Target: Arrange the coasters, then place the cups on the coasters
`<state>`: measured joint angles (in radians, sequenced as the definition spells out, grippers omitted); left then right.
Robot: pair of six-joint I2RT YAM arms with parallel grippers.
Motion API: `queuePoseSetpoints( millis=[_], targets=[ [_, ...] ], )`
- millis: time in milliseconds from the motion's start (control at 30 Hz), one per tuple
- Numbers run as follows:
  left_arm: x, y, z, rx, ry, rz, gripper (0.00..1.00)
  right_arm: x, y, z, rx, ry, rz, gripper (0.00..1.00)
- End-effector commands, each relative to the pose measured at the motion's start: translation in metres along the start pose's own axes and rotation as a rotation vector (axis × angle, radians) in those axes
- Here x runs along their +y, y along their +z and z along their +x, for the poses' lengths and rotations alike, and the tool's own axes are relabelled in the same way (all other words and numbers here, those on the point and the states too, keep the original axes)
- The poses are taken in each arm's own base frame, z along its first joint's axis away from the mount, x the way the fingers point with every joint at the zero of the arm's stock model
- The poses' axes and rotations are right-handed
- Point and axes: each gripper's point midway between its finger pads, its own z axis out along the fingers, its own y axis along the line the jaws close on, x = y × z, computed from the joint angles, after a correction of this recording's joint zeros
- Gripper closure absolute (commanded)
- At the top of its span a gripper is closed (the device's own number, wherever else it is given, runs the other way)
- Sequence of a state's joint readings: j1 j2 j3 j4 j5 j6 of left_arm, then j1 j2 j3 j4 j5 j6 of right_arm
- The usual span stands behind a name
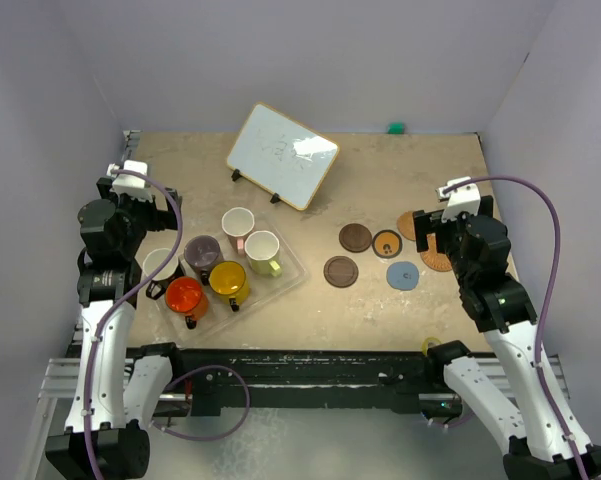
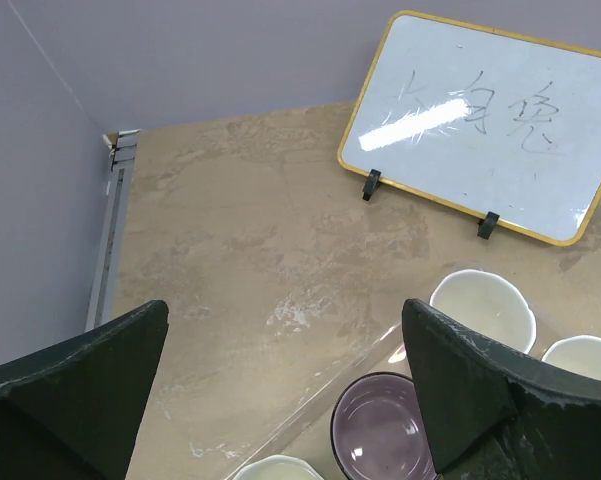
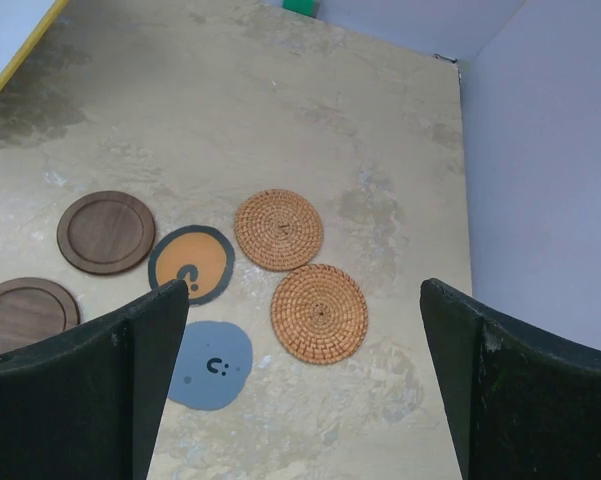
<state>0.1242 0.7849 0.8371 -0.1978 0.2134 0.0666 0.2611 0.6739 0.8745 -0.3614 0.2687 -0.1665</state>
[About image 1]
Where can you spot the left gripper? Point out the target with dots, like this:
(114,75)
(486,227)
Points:
(160,219)

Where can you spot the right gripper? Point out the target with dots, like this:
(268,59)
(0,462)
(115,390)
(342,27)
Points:
(431,223)

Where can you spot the woven rattan coaster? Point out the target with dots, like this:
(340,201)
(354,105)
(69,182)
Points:
(433,259)

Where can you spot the tan cork coaster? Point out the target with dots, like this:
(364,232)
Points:
(405,225)

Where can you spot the orange black-rimmed coaster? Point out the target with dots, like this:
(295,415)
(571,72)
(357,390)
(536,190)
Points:
(387,244)

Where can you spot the blue round coaster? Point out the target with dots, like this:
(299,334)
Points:
(403,276)

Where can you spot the dark brown wooden coaster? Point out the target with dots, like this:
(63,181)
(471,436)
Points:
(355,237)

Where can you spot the pink cup white inside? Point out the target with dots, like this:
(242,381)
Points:
(237,224)

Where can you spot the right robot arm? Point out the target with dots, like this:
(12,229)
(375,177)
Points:
(535,429)

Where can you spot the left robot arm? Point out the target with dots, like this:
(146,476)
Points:
(105,434)

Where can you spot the purple cup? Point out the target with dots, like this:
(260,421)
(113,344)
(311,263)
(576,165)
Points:
(203,253)

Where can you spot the orange transparent cup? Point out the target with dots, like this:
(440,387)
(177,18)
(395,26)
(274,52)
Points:
(186,297)

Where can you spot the yellow transparent cup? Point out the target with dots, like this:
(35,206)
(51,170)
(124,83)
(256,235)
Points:
(230,284)

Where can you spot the dark brown ringed coaster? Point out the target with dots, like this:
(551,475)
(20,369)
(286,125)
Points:
(340,271)

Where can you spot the pale yellow cup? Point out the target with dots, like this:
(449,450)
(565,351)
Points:
(262,249)

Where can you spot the yellow tape roll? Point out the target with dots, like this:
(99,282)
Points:
(429,343)

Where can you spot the clear plastic tray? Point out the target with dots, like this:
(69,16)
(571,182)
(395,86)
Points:
(263,289)

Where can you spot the small whiteboard on stand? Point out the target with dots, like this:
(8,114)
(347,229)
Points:
(282,156)

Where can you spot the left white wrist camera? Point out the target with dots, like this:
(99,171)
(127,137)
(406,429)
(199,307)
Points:
(130,185)

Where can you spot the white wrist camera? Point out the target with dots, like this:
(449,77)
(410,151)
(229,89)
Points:
(461,195)
(130,185)

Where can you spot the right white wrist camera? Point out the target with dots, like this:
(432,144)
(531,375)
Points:
(461,195)

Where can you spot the green object at wall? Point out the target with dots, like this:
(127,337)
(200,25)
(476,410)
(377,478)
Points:
(396,128)

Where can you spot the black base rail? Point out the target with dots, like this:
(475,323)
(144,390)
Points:
(401,382)

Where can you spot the aluminium frame rail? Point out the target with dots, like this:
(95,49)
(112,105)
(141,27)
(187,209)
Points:
(60,379)

